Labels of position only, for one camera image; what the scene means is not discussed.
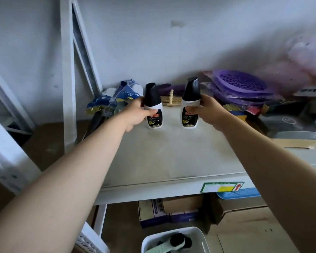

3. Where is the person's left hand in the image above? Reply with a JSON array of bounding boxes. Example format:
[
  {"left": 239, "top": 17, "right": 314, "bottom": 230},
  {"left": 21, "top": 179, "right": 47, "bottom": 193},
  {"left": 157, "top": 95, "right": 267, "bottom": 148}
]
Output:
[{"left": 118, "top": 97, "right": 157, "bottom": 133}]

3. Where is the person's right hand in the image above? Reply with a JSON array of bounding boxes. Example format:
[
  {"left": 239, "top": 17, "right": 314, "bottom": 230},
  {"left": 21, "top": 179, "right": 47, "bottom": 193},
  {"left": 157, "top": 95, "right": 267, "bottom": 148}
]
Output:
[{"left": 186, "top": 94, "right": 233, "bottom": 132}]

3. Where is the white bottle with black cap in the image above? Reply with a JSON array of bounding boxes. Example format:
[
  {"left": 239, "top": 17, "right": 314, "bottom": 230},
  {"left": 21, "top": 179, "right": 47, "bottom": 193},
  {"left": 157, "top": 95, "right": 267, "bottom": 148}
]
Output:
[
  {"left": 143, "top": 82, "right": 164, "bottom": 129},
  {"left": 180, "top": 77, "right": 202, "bottom": 129}
]

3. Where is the person's left forearm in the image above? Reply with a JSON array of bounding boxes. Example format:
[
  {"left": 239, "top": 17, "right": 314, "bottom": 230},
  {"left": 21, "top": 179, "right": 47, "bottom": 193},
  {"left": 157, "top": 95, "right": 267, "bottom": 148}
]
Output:
[{"left": 0, "top": 113, "right": 131, "bottom": 253}]

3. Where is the person's right forearm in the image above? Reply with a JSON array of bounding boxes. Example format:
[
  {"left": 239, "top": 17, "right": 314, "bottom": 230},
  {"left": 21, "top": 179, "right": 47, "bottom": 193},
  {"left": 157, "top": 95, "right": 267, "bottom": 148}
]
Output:
[{"left": 218, "top": 114, "right": 316, "bottom": 253}]

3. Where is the small wooden rack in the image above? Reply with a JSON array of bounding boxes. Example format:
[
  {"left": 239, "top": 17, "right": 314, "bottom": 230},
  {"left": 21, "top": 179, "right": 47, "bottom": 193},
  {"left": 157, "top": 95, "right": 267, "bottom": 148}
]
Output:
[{"left": 160, "top": 89, "right": 184, "bottom": 107}]

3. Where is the purple plastic item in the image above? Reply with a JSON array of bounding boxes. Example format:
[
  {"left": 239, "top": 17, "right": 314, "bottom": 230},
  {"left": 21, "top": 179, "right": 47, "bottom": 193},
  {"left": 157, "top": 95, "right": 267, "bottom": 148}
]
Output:
[{"left": 157, "top": 83, "right": 187, "bottom": 96}]

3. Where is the blue plastic packet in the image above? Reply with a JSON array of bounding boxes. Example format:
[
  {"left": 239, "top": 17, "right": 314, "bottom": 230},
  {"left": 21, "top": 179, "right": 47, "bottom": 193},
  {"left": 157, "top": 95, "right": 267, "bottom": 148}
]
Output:
[
  {"left": 85, "top": 95, "right": 117, "bottom": 117},
  {"left": 114, "top": 79, "right": 138, "bottom": 102}
]

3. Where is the yellow and blue packaged item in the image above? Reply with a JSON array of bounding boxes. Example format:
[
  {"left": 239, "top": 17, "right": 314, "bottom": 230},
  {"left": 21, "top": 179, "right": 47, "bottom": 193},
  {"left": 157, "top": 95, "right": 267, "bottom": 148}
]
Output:
[{"left": 222, "top": 103, "right": 262, "bottom": 123}]

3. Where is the purple plastic strainer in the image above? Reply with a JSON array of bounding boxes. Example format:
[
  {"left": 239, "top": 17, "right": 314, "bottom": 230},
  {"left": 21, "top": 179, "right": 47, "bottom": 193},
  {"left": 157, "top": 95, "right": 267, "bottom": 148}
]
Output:
[{"left": 212, "top": 70, "right": 275, "bottom": 99}]

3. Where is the green bordered shelf label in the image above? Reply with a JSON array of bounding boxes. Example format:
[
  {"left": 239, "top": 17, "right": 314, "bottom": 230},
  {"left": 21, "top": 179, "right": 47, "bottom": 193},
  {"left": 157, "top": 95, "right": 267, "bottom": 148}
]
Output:
[{"left": 200, "top": 182, "right": 245, "bottom": 193}]

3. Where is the blue plastic basket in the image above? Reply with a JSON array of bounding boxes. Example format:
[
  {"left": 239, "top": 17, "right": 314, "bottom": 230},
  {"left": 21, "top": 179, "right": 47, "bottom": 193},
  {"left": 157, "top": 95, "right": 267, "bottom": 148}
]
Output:
[{"left": 216, "top": 187, "right": 261, "bottom": 200}]

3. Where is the grey metal tray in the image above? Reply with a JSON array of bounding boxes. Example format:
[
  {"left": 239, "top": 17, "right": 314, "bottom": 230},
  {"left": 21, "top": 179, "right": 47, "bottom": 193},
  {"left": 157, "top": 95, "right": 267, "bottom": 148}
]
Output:
[{"left": 261, "top": 114, "right": 316, "bottom": 140}]

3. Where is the white and blue carton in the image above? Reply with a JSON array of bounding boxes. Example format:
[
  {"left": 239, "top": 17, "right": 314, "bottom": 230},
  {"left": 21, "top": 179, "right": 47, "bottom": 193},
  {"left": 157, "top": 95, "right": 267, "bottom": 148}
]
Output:
[{"left": 138, "top": 199, "right": 170, "bottom": 229}]

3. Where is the flat wooden board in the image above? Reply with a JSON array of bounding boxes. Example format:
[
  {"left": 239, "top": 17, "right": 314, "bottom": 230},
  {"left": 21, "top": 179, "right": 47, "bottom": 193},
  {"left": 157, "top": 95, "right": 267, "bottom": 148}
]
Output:
[{"left": 271, "top": 138, "right": 316, "bottom": 150}]

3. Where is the pink plush toy in bag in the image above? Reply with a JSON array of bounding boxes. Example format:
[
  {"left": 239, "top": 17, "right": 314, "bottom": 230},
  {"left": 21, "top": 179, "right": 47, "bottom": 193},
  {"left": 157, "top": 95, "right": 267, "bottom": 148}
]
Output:
[{"left": 261, "top": 33, "right": 316, "bottom": 96}]

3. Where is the white paper tag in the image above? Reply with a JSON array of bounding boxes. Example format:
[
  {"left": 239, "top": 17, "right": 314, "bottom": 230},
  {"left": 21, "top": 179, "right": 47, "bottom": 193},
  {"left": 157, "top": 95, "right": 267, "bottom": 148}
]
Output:
[{"left": 293, "top": 86, "right": 316, "bottom": 98}]

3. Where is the large brown cardboard box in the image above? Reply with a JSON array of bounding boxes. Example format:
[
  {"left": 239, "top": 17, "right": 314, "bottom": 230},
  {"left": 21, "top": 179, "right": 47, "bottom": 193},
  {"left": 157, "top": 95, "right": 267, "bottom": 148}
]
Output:
[{"left": 205, "top": 193, "right": 299, "bottom": 253}]

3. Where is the white plastic bin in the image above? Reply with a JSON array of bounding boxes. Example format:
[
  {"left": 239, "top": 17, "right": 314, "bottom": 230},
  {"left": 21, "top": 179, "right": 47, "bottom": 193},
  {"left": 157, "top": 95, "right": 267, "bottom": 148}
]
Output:
[{"left": 141, "top": 226, "right": 210, "bottom": 253}]

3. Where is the white woven basket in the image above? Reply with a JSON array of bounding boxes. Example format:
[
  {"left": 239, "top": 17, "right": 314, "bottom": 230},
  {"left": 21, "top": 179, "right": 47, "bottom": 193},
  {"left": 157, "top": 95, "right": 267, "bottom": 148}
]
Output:
[{"left": 75, "top": 221, "right": 110, "bottom": 253}]

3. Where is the white metal rack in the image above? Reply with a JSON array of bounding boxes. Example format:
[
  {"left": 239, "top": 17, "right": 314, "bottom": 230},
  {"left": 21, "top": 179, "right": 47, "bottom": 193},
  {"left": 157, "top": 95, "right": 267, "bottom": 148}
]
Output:
[{"left": 0, "top": 60, "right": 42, "bottom": 196}]

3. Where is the white metal shelf frame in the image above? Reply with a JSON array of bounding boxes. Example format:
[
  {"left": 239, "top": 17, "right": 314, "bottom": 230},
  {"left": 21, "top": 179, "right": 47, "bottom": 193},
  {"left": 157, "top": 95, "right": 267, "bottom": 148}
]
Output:
[{"left": 59, "top": 0, "right": 104, "bottom": 154}]

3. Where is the black brush with pale handle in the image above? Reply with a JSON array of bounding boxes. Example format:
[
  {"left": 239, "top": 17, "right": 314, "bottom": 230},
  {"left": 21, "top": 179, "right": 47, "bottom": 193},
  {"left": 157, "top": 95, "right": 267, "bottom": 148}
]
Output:
[{"left": 145, "top": 233, "right": 193, "bottom": 253}]

